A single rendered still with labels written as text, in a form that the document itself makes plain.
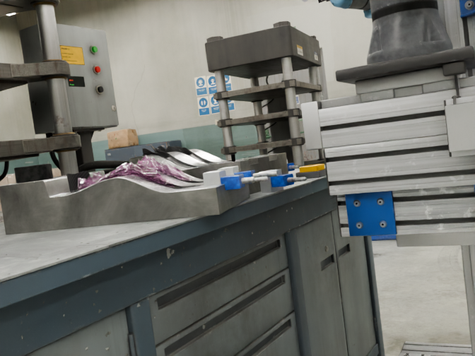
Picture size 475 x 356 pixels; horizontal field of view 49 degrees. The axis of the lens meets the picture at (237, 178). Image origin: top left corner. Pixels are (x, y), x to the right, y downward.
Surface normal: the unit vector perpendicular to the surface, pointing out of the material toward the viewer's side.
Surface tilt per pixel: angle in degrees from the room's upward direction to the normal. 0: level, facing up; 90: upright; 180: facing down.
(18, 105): 90
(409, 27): 72
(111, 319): 90
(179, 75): 90
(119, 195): 90
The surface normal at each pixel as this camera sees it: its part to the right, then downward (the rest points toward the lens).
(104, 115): 0.84, -0.07
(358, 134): -0.44, 0.11
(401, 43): -0.49, -0.18
